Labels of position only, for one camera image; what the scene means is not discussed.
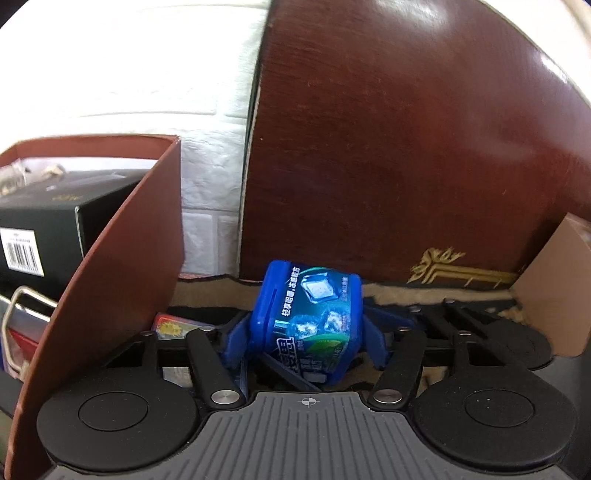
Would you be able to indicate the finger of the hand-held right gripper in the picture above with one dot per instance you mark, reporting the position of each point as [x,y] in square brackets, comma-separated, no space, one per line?
[443,316]

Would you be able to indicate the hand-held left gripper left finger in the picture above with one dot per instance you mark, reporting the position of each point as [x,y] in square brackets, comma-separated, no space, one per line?
[236,344]

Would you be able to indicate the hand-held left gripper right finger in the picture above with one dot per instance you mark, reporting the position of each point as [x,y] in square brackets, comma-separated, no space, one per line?
[377,344]

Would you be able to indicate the blue gum container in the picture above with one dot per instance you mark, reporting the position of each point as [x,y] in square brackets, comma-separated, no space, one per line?
[307,318]

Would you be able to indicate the reddish brown cardboard box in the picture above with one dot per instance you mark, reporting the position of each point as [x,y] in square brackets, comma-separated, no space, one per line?
[124,277]

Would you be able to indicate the beige black patterned mat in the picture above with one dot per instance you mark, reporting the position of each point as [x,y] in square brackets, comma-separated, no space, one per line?
[207,293]

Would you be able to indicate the red card box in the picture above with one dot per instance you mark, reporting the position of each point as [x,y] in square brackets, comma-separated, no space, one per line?
[180,325]

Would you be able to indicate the tan cardboard box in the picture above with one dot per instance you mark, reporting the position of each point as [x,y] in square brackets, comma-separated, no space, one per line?
[563,286]

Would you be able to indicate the dark brown wooden board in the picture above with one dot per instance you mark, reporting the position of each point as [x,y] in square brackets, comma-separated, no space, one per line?
[406,138]

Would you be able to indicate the black box with barcode label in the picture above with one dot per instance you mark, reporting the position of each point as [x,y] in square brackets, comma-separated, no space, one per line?
[55,221]

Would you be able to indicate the clear round plastic item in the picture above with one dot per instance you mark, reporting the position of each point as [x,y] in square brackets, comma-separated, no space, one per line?
[23,175]

